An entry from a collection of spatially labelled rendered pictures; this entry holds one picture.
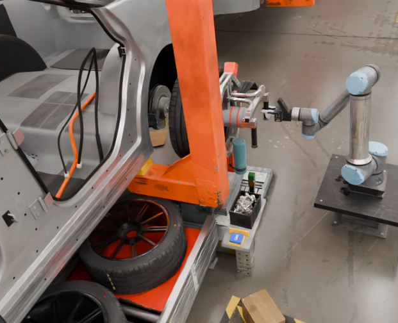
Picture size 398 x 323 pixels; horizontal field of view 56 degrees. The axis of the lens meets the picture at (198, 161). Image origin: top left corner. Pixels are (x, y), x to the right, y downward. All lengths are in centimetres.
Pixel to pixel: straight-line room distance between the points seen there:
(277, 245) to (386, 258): 72
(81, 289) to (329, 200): 167
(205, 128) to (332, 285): 133
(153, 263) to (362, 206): 143
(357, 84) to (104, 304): 177
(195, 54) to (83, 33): 250
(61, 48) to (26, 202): 280
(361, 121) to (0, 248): 194
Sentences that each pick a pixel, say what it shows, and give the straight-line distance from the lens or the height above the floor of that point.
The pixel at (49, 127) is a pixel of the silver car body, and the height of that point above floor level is 100.
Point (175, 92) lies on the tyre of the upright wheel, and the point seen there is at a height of 111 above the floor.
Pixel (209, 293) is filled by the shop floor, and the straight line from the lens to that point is 260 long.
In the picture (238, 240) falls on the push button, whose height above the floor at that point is 48.
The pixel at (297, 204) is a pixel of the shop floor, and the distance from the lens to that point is 312.
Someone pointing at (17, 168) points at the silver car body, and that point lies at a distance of 165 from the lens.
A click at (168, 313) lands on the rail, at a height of 39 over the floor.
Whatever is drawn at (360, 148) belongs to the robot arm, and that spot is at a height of 75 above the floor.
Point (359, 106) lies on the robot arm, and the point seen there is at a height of 103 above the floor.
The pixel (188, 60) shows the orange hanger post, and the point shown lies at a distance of 183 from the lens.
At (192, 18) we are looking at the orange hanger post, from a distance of 175.
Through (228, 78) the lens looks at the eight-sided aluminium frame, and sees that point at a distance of 247.
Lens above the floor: 216
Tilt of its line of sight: 37 degrees down
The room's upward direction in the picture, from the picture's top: 9 degrees counter-clockwise
